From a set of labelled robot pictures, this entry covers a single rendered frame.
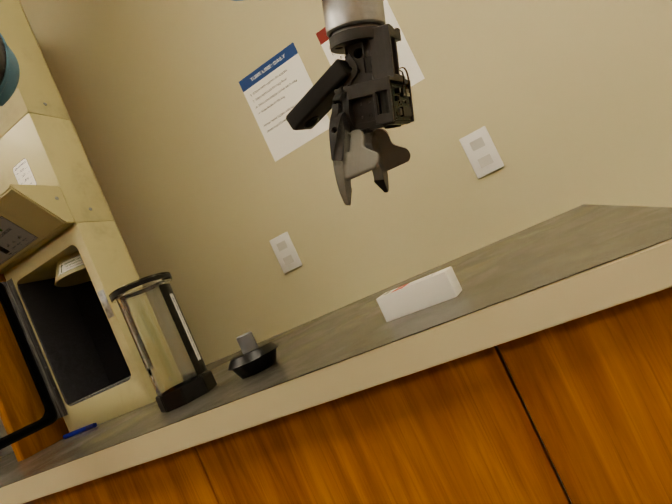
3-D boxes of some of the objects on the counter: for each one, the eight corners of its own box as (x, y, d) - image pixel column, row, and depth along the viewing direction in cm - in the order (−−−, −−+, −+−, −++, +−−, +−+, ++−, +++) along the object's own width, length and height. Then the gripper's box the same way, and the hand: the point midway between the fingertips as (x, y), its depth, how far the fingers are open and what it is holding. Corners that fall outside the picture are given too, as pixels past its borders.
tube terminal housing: (143, 395, 135) (50, 178, 139) (218, 364, 123) (114, 127, 127) (70, 436, 112) (-39, 174, 116) (153, 402, 100) (28, 111, 104)
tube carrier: (225, 372, 81) (180, 270, 82) (200, 390, 70) (148, 273, 71) (176, 394, 82) (132, 293, 83) (144, 415, 71) (95, 299, 73)
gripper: (361, 8, 44) (385, 205, 48) (418, 35, 58) (433, 185, 62) (294, 32, 48) (322, 210, 53) (362, 51, 62) (380, 191, 67)
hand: (363, 194), depth 59 cm, fingers open, 11 cm apart
